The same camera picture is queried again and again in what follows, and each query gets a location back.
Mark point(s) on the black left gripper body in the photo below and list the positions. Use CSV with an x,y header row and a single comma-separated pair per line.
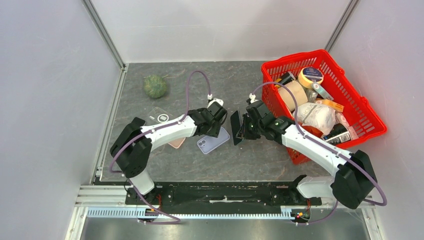
x,y
214,130

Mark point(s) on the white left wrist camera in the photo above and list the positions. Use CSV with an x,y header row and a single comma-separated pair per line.
x,y
212,100

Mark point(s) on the black smartphone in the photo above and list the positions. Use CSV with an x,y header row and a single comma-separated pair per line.
x,y
132,129
236,124

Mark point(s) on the red plastic basket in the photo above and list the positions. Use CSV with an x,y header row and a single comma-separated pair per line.
x,y
357,110

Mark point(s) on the clear magsafe phone case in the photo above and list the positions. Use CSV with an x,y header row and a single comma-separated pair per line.
x,y
158,116

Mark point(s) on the yellow masking tape roll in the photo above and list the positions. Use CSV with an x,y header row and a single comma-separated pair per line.
x,y
309,75

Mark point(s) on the orange small box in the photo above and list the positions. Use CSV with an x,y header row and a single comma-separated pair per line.
x,y
336,106

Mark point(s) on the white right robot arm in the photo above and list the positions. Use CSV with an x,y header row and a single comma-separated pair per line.
x,y
353,174

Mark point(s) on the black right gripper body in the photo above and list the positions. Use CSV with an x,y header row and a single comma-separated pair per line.
x,y
257,127

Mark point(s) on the teal white small packet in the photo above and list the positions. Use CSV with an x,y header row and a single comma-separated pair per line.
x,y
321,91

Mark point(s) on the green felt ball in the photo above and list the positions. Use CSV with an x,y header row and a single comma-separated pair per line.
x,y
155,86

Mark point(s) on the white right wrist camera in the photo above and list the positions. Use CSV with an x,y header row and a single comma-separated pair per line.
x,y
251,99

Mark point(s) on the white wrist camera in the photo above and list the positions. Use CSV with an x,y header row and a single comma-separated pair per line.
x,y
212,100
251,99

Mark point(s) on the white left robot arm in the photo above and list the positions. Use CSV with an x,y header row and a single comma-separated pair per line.
x,y
132,149

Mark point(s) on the pink phone case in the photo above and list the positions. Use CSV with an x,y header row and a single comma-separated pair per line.
x,y
177,142

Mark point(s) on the black yellow tool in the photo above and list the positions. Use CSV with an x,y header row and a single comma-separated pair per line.
x,y
286,78

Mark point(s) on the black mounting base plate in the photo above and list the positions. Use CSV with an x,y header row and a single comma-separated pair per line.
x,y
227,197

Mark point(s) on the white wrapped package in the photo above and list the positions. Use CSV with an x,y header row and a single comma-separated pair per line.
x,y
319,116

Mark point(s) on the lilac phone case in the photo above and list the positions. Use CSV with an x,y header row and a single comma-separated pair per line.
x,y
209,143

